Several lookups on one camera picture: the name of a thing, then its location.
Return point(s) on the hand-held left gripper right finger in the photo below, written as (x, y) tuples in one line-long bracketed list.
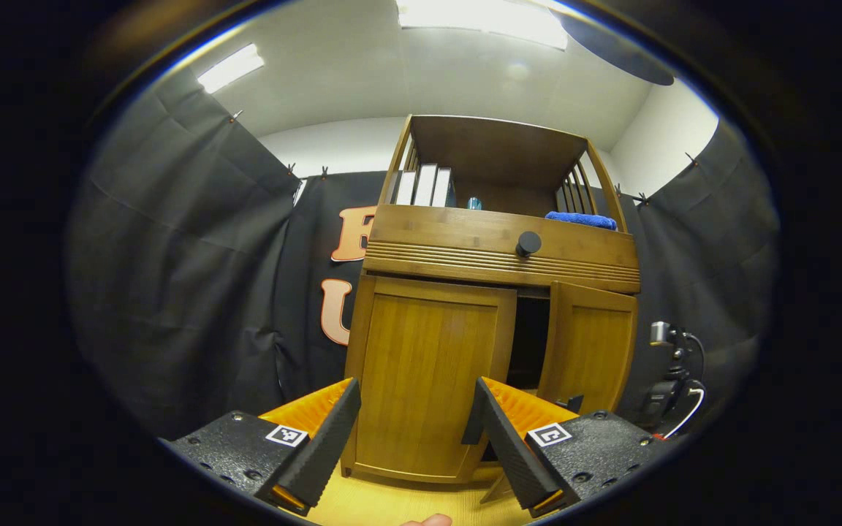
[(509, 446)]

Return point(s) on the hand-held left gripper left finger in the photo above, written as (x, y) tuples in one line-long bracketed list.
[(326, 446)]

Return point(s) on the wooden shoe cabinet door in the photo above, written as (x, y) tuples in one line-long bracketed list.
[(589, 351), (421, 365)]

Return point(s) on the wooden double-door shoe cabinet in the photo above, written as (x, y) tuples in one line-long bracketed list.
[(498, 150)]

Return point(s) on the blue towel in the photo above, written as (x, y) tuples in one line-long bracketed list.
[(582, 220)]

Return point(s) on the black round drawer knob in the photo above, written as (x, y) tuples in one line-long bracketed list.
[(528, 243)]

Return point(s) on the wooden ribbed drawer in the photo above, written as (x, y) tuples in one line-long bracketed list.
[(450, 234)]

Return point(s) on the black backdrop cloth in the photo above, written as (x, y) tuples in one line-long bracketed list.
[(172, 256)]

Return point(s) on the white book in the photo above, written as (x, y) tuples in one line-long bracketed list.
[(406, 188), (425, 185), (441, 188)]

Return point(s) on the dark rounded object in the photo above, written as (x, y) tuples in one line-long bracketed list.
[(618, 55)]

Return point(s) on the small ceiling light panel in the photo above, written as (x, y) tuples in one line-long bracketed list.
[(231, 68)]

